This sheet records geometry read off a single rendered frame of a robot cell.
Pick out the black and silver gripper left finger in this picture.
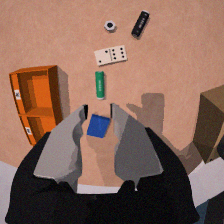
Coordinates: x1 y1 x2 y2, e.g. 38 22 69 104
5 104 88 224

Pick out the orange three-compartment bin rack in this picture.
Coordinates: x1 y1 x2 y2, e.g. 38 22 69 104
9 65 63 147

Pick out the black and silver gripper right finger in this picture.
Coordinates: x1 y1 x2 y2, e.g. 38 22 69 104
110 103 200 224

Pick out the black battery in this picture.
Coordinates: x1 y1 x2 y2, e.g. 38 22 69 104
131 10 150 37

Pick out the white domino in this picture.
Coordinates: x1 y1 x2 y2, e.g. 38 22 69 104
94 45 127 65

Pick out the grey hex nut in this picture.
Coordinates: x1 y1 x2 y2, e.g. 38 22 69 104
104 20 116 31

